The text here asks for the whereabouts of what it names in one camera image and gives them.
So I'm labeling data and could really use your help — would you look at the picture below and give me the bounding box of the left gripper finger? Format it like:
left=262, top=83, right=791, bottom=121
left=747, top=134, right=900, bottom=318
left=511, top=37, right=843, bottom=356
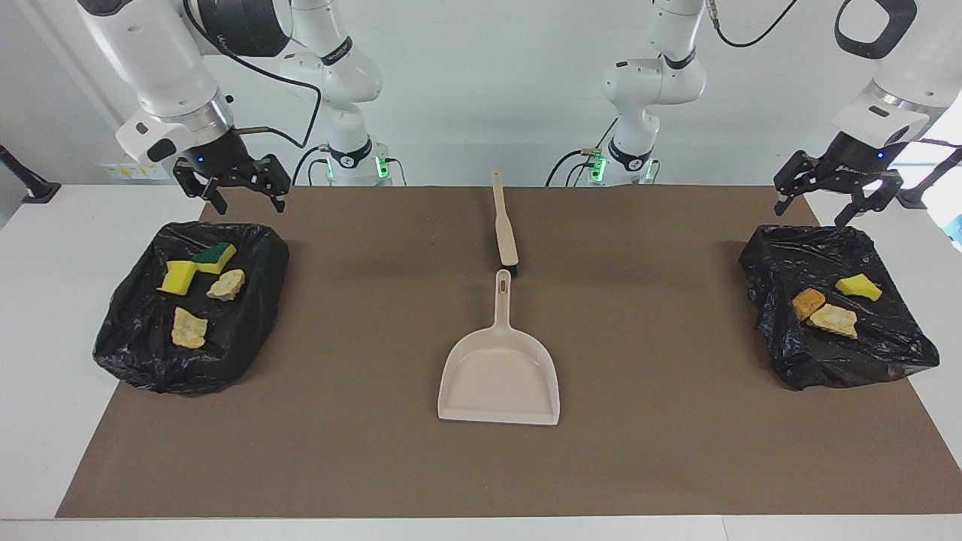
left=773, top=168, right=809, bottom=218
left=833, top=174, right=906, bottom=228

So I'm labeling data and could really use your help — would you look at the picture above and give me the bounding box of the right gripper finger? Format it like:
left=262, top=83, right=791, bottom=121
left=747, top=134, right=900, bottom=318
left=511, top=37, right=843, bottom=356
left=197, top=178, right=228, bottom=216
left=260, top=173, right=292, bottom=215

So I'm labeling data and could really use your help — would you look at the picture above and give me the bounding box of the beige brush with black bristles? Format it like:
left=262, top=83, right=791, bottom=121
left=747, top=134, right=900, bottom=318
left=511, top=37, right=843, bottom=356
left=492, top=170, right=521, bottom=271

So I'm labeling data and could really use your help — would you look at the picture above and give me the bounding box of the beige plastic dustpan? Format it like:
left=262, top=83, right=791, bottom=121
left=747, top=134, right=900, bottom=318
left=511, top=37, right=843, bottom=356
left=437, top=269, right=561, bottom=427

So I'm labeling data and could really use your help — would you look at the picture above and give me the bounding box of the black bag lined bin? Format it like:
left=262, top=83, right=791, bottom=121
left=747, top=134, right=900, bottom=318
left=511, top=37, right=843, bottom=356
left=93, top=221, right=290, bottom=396
left=739, top=224, right=941, bottom=391

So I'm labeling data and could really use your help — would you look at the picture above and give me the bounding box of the black clamp stand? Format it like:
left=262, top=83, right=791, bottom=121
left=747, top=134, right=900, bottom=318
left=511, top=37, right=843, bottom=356
left=0, top=143, right=62, bottom=205
left=893, top=146, right=962, bottom=210

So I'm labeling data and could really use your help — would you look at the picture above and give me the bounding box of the yellow and green sponge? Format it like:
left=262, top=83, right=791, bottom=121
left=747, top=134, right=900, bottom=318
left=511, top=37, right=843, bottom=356
left=192, top=242, right=237, bottom=276

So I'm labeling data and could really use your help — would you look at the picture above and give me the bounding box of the striped bread roll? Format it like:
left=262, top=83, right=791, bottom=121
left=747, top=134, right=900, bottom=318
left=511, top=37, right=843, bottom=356
left=206, top=269, right=247, bottom=302
left=808, top=303, right=859, bottom=340

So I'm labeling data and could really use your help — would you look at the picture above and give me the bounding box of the small yellow sponge piece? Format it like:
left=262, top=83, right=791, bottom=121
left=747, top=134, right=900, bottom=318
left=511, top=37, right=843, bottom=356
left=835, top=274, right=884, bottom=302

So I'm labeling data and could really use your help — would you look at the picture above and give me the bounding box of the brown croquette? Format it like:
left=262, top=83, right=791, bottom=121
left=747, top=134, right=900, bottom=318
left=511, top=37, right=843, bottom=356
left=791, top=289, right=827, bottom=322

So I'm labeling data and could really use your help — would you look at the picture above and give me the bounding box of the pale crumpled pastry piece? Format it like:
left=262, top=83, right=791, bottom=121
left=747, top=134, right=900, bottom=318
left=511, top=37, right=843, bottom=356
left=171, top=305, right=210, bottom=349

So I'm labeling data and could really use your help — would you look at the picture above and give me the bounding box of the brown table mat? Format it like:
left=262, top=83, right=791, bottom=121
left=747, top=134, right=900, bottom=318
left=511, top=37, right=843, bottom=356
left=55, top=186, right=962, bottom=519

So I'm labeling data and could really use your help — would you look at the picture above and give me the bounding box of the black base cable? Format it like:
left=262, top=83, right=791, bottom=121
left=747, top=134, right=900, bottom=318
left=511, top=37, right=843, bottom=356
left=545, top=116, right=621, bottom=187
left=292, top=145, right=332, bottom=186

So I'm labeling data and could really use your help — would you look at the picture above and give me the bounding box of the white wall socket box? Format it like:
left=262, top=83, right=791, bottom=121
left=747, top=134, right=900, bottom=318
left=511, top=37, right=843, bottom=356
left=100, top=154, right=181, bottom=181

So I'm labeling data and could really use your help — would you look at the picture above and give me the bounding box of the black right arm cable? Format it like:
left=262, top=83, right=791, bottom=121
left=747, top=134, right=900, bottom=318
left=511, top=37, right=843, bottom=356
left=179, top=0, right=324, bottom=151

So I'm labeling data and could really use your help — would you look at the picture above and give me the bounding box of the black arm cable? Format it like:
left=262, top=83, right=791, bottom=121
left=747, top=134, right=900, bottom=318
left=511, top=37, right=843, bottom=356
left=705, top=0, right=962, bottom=148
left=179, top=0, right=324, bottom=151

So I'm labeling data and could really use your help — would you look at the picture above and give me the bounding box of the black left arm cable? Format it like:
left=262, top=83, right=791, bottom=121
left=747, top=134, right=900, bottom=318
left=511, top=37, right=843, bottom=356
left=705, top=0, right=962, bottom=148

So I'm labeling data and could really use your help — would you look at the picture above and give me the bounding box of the white wall cable conduit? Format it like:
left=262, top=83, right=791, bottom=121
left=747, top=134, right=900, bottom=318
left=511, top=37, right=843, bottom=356
left=19, top=0, right=125, bottom=134

